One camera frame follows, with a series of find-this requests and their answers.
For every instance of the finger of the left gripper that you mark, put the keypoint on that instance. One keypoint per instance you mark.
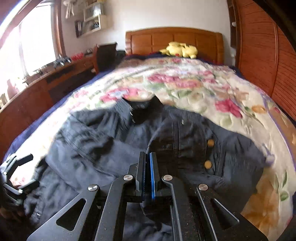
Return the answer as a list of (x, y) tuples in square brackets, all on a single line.
[(33, 184), (24, 160)]

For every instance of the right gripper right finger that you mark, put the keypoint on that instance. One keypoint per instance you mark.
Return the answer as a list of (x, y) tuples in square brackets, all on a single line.
[(198, 213)]

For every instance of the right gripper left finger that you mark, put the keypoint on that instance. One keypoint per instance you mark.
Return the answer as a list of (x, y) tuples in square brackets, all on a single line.
[(97, 213)]

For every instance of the dark denim jacket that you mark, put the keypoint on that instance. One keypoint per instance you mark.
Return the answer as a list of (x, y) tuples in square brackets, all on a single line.
[(98, 146)]

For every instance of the long wooden desk cabinet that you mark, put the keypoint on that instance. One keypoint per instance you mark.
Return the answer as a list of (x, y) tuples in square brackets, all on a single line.
[(64, 79)]

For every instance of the navy blue bed sheet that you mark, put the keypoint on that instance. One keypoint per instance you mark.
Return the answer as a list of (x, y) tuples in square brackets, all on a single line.
[(46, 115)]

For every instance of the red basket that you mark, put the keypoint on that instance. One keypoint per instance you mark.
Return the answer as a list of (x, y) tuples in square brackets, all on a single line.
[(77, 56)]

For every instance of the floral bed blanket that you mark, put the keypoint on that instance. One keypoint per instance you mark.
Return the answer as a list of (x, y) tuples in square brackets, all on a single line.
[(213, 91)]

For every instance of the wooden desk chair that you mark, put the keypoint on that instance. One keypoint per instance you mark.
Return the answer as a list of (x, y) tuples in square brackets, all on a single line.
[(104, 57)]

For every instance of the yellow plush toy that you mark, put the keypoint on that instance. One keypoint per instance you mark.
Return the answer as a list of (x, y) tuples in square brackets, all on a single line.
[(180, 50)]

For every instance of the white hanging plush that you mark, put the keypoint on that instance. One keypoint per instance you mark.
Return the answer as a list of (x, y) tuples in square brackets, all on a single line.
[(70, 8)]

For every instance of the wooden wardrobe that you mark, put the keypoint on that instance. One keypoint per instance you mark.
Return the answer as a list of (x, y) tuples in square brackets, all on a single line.
[(264, 54)]

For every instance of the white wall shelf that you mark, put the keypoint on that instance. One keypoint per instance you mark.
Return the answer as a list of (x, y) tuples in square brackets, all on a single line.
[(93, 20)]

